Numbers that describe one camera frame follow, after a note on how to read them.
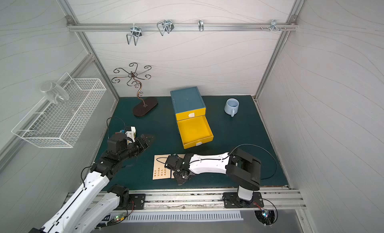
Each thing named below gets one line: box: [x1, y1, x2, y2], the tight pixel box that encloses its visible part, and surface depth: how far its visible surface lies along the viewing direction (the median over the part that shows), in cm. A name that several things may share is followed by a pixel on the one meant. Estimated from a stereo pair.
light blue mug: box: [224, 98, 240, 118], surface depth 110 cm
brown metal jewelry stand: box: [111, 62, 158, 117], surface depth 101 cm
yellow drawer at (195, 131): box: [177, 115, 214, 150], surface depth 92 cm
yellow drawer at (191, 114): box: [175, 107, 207, 121], surface depth 87 cm
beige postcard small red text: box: [152, 154, 171, 180], surface depth 84 cm
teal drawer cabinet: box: [170, 86, 207, 121], surface depth 90 cm
